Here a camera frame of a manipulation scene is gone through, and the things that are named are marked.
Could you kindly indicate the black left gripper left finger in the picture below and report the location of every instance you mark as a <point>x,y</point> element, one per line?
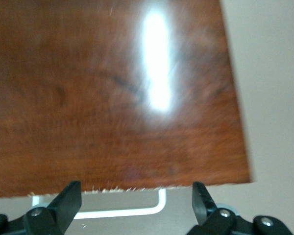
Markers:
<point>63,205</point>

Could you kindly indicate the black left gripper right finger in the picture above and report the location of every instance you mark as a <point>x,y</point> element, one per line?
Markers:
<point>202,205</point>

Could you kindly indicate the dark brown wooden cabinet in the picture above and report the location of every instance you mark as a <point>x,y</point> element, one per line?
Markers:
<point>88,110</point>

